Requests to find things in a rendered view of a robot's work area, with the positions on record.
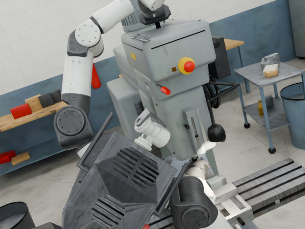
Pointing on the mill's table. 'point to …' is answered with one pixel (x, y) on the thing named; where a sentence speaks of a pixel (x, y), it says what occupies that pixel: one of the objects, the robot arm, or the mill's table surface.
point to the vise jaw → (225, 192)
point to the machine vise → (234, 207)
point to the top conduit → (216, 42)
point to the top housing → (169, 47)
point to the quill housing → (188, 148)
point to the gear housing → (174, 82)
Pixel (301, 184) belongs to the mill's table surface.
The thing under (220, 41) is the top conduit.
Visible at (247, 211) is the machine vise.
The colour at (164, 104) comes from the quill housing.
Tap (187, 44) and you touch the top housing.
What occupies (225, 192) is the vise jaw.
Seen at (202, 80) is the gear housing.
